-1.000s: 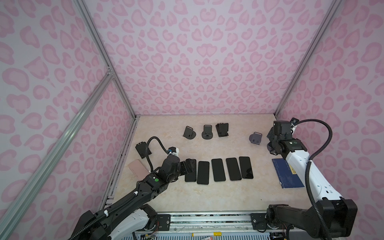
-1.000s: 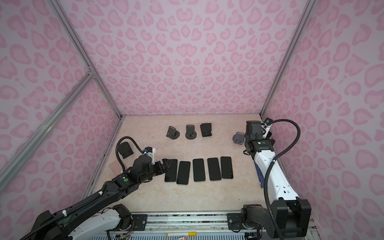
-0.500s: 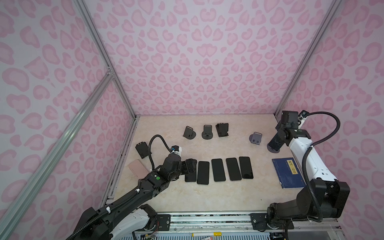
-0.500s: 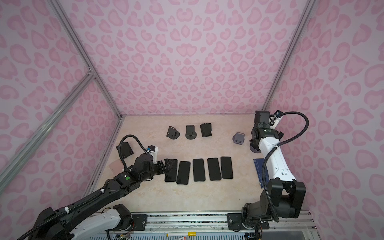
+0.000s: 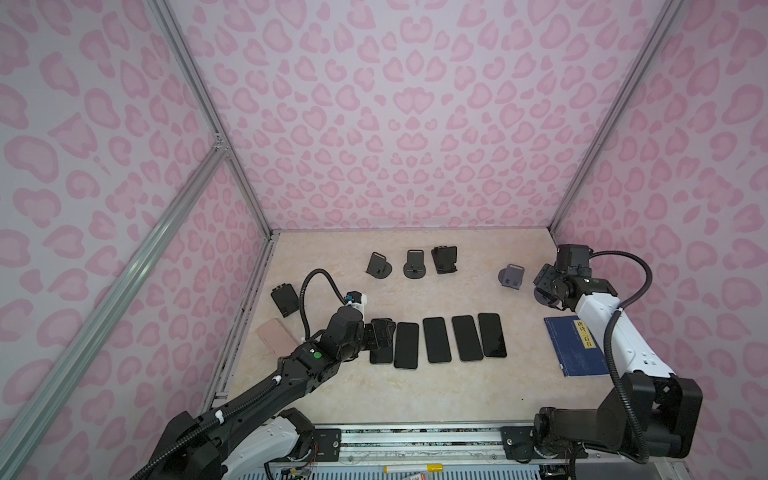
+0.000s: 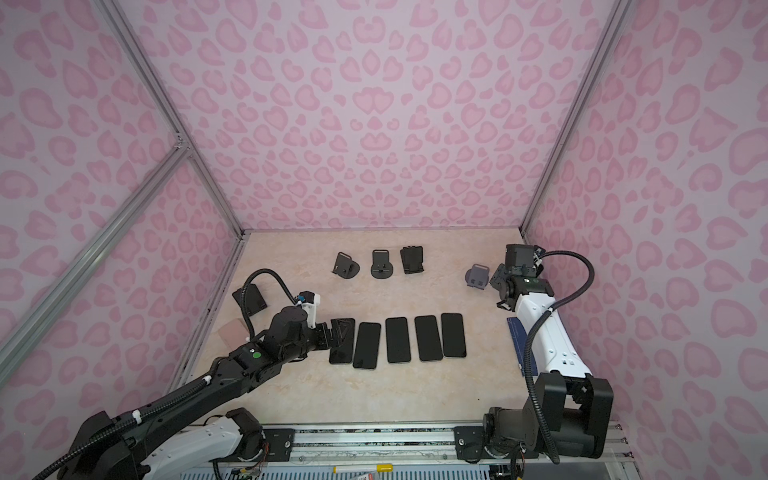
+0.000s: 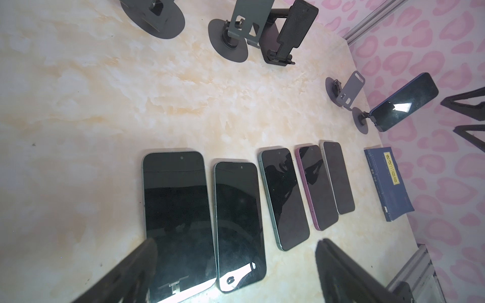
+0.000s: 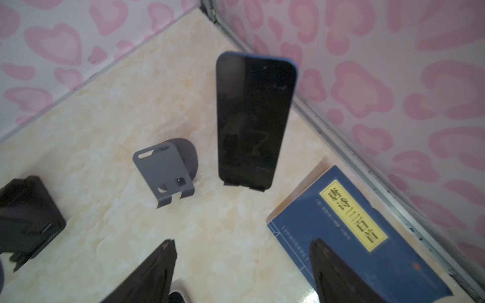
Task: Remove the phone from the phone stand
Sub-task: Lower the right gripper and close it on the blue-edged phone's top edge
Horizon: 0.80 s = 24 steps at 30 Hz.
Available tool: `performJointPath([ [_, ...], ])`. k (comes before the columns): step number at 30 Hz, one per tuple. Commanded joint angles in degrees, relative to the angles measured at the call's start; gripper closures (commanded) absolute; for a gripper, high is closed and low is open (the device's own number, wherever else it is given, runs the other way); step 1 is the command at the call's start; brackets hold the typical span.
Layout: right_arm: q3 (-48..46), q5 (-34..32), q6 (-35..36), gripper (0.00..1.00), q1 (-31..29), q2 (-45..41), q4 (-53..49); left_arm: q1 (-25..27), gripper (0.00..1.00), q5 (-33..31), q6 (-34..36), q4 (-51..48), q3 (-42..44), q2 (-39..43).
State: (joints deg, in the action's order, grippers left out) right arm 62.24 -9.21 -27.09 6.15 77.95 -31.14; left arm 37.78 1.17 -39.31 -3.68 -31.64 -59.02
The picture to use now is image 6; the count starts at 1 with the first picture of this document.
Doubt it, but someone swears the black stand left side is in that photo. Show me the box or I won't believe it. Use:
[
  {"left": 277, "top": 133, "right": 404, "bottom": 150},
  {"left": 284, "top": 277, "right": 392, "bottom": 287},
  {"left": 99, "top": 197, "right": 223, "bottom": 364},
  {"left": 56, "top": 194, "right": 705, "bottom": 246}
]
[{"left": 232, "top": 284, "right": 268, "bottom": 317}]

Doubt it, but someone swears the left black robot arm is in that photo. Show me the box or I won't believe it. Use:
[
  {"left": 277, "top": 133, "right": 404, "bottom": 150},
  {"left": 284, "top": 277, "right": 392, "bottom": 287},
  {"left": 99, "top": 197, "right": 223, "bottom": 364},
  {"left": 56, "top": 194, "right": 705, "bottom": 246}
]
[{"left": 36, "top": 306, "right": 350, "bottom": 479}]

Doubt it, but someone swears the blue book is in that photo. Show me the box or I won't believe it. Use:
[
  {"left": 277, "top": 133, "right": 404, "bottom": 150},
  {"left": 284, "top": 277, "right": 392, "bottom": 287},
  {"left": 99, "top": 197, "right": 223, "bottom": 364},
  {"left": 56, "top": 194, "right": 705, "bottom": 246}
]
[{"left": 507, "top": 317, "right": 527, "bottom": 364}]

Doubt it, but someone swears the round stand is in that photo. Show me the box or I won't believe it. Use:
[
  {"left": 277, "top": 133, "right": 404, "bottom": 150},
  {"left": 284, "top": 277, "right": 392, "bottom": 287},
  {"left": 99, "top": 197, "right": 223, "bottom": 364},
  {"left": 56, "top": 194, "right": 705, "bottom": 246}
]
[
  {"left": 370, "top": 249, "right": 394, "bottom": 280},
  {"left": 332, "top": 252, "right": 360, "bottom": 280},
  {"left": 465, "top": 264, "right": 490, "bottom": 290}
]

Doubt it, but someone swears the black folding phone stand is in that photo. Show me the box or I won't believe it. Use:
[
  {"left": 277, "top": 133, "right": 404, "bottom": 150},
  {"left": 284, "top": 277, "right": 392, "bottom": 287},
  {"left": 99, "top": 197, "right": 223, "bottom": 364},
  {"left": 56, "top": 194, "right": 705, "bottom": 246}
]
[{"left": 400, "top": 246, "right": 424, "bottom": 275}]

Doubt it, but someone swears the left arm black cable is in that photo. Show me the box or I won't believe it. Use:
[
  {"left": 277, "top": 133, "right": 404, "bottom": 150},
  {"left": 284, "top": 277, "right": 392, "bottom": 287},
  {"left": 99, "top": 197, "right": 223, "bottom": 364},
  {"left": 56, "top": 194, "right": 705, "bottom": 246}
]
[{"left": 239, "top": 268, "right": 298, "bottom": 340}]

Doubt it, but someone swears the black phone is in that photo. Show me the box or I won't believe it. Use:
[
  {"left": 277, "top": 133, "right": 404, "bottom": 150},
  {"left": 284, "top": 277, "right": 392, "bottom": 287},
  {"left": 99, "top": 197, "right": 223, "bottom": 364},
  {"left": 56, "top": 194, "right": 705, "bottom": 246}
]
[
  {"left": 385, "top": 317, "right": 411, "bottom": 364},
  {"left": 414, "top": 315, "right": 444, "bottom": 362},
  {"left": 352, "top": 322, "right": 382, "bottom": 370},
  {"left": 441, "top": 313, "right": 467, "bottom": 358},
  {"left": 329, "top": 349, "right": 354, "bottom": 364}
]

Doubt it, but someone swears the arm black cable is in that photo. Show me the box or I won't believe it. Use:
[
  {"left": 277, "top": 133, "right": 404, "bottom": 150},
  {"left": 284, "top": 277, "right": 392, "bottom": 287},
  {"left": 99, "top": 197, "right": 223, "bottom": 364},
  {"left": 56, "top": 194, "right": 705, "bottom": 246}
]
[
  {"left": 523, "top": 248, "right": 595, "bottom": 466},
  {"left": 239, "top": 268, "right": 298, "bottom": 340}
]

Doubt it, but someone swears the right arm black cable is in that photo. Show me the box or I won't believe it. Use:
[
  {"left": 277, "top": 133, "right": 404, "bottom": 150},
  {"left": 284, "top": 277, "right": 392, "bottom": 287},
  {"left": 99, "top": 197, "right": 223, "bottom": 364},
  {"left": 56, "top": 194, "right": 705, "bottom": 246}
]
[{"left": 523, "top": 248, "right": 595, "bottom": 466}]

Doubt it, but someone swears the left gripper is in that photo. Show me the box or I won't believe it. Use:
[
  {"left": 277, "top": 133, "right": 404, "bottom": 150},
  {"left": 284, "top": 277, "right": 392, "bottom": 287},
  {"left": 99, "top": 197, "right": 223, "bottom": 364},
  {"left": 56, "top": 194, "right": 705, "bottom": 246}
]
[{"left": 283, "top": 317, "right": 353, "bottom": 365}]

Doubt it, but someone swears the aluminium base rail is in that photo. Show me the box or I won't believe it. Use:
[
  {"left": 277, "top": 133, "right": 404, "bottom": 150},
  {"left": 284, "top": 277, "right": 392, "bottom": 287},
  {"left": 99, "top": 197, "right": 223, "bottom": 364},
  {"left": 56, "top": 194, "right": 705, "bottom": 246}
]
[{"left": 110, "top": 419, "right": 637, "bottom": 480}]

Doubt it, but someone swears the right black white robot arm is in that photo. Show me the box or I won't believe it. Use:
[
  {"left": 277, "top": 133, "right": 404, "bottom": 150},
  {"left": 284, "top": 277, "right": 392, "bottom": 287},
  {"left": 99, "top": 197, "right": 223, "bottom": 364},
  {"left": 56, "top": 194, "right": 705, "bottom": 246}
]
[{"left": 483, "top": 244, "right": 614, "bottom": 464}]

